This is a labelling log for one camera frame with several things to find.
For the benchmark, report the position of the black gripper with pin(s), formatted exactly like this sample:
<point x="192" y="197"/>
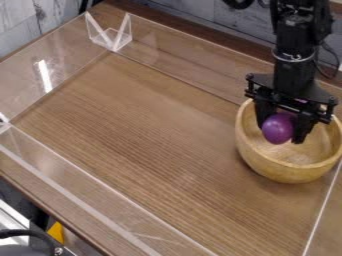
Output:
<point x="291" y="90"/>

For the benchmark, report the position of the purple toy eggplant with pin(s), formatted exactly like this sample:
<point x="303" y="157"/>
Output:
<point x="278" y="128"/>

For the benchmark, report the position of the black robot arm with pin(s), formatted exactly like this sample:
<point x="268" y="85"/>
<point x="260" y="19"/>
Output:
<point x="302" y="23"/>

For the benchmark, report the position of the light wooden bowl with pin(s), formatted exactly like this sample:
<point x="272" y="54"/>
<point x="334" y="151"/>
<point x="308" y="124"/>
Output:
<point x="287" y="163"/>

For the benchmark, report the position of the yellow black device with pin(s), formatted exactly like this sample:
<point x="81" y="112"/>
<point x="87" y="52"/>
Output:
<point x="55" y="231"/>

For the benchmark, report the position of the clear acrylic barrier wall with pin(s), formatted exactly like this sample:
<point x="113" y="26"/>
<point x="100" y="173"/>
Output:
<point x="117" y="140"/>

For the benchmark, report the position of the clear acrylic corner bracket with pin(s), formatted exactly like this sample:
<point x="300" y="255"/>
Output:
<point x="109" y="38"/>

